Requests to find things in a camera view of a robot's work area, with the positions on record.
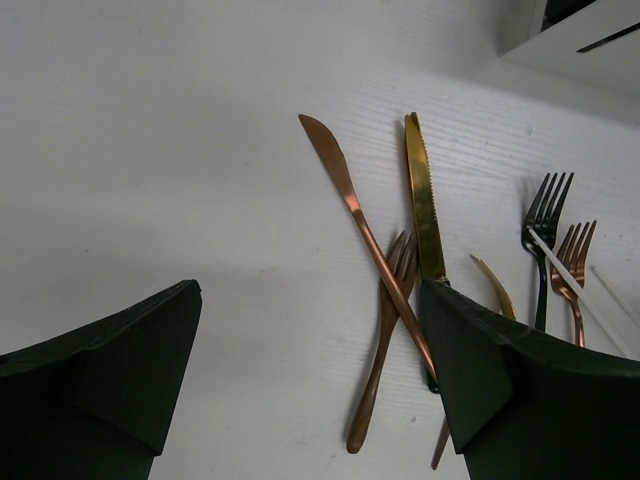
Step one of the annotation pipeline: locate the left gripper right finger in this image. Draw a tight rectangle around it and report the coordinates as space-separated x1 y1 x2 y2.
418 281 639 479

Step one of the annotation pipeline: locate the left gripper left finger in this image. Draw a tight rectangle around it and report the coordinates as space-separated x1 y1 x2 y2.
1 280 202 479

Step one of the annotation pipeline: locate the white chopstick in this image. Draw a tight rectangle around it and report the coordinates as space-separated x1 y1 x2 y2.
590 265 640 327
528 228 639 361

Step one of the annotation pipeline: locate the rose copper fork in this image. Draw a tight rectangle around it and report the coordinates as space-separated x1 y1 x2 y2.
550 220 597 348

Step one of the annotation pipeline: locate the small copper spoon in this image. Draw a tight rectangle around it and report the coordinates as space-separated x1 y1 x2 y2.
431 418 450 470

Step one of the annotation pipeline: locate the black fork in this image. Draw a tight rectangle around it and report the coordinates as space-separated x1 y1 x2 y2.
521 173 574 331

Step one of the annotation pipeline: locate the copper fork short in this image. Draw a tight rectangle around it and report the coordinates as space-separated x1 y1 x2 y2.
346 232 418 454

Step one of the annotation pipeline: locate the copper knife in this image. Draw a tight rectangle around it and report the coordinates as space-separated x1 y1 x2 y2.
298 114 437 380

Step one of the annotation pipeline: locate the white utensil caddy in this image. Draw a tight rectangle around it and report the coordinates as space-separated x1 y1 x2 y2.
497 0 639 97

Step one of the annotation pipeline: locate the gold fork green handle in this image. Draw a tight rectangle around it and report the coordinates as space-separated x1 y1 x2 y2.
470 254 516 320

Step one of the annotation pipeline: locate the gold knife green handle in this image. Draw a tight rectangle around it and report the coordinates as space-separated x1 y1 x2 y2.
403 112 447 394

